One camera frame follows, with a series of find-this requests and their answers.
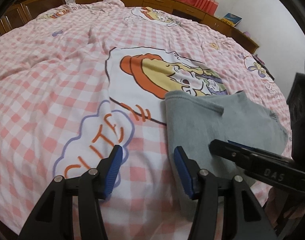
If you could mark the brown wooden low cabinet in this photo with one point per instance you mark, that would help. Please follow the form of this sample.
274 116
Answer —
162 1

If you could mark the blue book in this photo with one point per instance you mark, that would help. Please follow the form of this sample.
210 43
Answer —
232 19

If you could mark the grey pants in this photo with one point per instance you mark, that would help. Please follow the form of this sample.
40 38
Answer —
192 122

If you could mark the small purple object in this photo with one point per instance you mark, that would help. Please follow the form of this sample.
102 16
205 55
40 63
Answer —
248 34

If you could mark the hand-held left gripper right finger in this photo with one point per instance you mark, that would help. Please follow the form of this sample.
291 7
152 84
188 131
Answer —
183 171

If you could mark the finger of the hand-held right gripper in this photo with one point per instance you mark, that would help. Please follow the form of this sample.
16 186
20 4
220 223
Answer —
262 152
230 152

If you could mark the dark wooden headboard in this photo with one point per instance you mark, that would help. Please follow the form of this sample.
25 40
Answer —
25 2

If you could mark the pink checked cartoon duvet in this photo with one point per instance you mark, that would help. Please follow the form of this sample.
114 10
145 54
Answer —
55 85

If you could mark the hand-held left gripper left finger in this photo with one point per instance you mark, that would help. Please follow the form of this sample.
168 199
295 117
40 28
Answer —
115 170

